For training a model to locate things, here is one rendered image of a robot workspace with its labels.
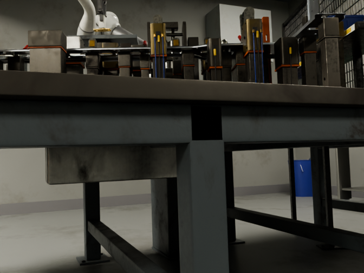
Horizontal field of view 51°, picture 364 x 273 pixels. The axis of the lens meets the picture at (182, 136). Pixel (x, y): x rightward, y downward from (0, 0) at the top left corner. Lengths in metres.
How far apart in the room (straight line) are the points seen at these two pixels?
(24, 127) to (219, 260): 0.45
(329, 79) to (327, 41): 0.12
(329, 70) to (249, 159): 4.14
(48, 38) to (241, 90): 0.90
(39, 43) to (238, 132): 0.92
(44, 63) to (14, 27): 3.33
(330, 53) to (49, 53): 0.97
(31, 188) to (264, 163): 3.07
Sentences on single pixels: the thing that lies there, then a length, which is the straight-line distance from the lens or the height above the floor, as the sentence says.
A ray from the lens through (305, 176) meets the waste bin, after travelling 5.08.
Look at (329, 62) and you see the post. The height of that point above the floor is 0.84.
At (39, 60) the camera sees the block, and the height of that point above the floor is 0.92.
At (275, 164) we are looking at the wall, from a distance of 5.64.
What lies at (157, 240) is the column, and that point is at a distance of 2.33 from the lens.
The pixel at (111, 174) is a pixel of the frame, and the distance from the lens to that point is 0.97.
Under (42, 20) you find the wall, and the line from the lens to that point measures 4.84.
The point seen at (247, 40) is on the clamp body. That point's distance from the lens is 1.44.
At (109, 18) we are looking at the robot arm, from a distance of 2.61.
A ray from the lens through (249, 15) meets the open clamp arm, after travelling 1.54.
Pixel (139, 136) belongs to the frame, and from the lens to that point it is 0.72.
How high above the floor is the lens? 0.55
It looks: 3 degrees up
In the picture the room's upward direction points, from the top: 2 degrees counter-clockwise
